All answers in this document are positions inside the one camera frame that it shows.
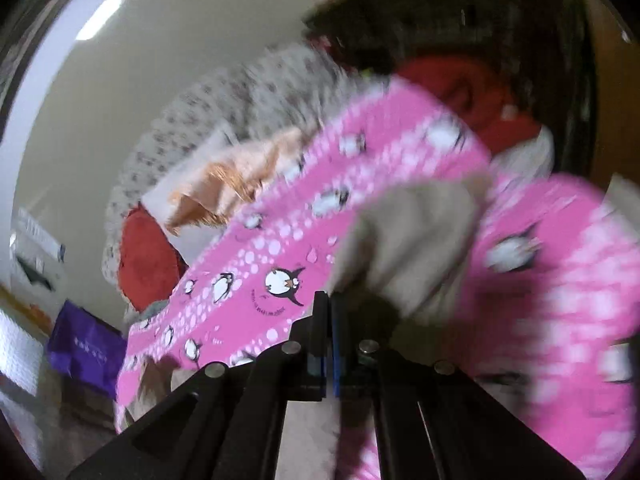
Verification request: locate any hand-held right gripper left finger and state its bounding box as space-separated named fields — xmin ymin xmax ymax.
xmin=65 ymin=290 xmax=331 ymax=480

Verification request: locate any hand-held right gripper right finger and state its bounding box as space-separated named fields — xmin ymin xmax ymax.
xmin=331 ymin=292 xmax=586 ymax=480

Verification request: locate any beige garment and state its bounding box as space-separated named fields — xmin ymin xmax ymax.
xmin=287 ymin=172 xmax=496 ymax=480

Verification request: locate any orange fringed towel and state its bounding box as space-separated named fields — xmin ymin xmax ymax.
xmin=167 ymin=125 xmax=311 ymax=236

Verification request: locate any red pillow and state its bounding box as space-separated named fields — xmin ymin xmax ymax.
xmin=119 ymin=205 xmax=183 ymax=311

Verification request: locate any pink penguin print blanket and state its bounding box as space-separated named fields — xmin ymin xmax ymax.
xmin=115 ymin=77 xmax=636 ymax=480

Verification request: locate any white pillow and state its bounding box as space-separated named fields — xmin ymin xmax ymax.
xmin=145 ymin=130 xmax=281 ymax=221

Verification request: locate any purple tote bag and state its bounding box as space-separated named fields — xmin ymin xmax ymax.
xmin=47 ymin=300 xmax=128 ymax=398

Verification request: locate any grey floral quilt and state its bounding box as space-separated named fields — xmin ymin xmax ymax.
xmin=102 ymin=42 xmax=386 ymax=281

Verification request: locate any white cloth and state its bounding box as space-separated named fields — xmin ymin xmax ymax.
xmin=492 ymin=125 xmax=556 ymax=181

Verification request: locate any red cloth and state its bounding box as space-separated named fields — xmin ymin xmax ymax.
xmin=400 ymin=57 xmax=541 ymax=153

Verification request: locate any dark hanging cloth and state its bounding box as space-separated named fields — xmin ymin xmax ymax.
xmin=15 ymin=255 xmax=56 ymax=291

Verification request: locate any barred window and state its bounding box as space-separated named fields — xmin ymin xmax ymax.
xmin=0 ymin=305 xmax=46 ymax=396

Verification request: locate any dark wooden cabinet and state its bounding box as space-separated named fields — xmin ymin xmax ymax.
xmin=305 ymin=0 xmax=601 ymax=176

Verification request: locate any ceiling light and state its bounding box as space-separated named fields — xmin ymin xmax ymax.
xmin=75 ymin=0 xmax=123 ymax=41

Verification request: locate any wall poster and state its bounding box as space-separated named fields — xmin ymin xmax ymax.
xmin=10 ymin=207 xmax=66 ymax=263

